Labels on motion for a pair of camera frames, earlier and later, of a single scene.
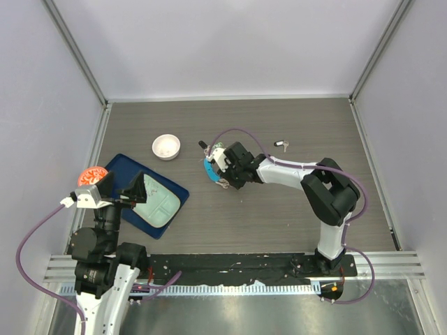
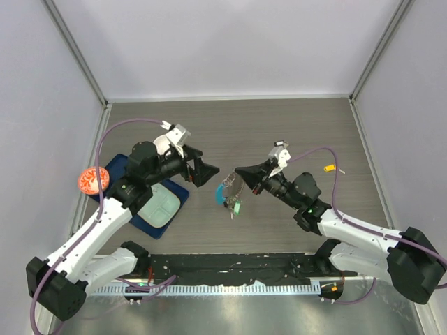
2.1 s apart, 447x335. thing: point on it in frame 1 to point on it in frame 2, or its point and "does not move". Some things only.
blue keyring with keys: [209, 169] to [228, 194]
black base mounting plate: [250, 269] does not move
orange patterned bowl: [91, 175] does not move
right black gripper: [237, 184] to [257, 175]
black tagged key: [281, 143] does not move
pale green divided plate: [160, 204] does not move
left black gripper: [135, 190] to [200, 172]
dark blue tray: [124, 169] does not move
